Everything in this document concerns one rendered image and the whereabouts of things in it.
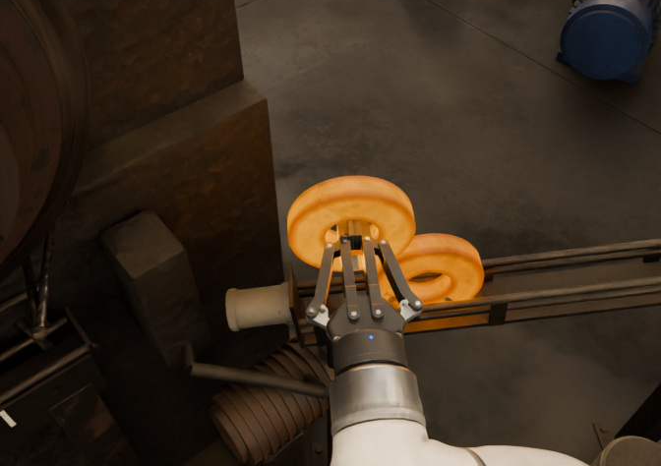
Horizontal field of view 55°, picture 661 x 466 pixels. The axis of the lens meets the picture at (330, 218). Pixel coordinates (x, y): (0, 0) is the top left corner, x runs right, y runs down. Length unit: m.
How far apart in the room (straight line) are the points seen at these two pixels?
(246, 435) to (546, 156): 1.50
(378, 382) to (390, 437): 0.05
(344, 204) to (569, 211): 1.38
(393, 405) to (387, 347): 0.06
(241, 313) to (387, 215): 0.26
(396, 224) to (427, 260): 0.09
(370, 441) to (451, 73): 2.00
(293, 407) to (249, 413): 0.07
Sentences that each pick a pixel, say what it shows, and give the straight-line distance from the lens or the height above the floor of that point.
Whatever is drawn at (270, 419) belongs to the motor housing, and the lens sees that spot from 0.98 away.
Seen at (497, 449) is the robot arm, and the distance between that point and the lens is 0.66.
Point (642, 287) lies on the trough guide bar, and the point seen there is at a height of 0.70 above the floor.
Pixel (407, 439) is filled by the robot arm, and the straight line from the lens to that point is 0.59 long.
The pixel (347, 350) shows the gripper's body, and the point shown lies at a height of 0.87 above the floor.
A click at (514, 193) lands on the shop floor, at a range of 2.04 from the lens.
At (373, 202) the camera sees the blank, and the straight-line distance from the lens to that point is 0.71.
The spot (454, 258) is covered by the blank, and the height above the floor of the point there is 0.78.
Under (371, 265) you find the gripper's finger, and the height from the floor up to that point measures 0.86.
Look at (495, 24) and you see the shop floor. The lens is 2.78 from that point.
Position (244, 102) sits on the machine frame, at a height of 0.87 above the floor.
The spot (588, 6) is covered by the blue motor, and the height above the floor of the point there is 0.31.
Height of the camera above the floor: 1.42
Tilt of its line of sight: 49 degrees down
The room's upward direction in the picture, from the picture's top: straight up
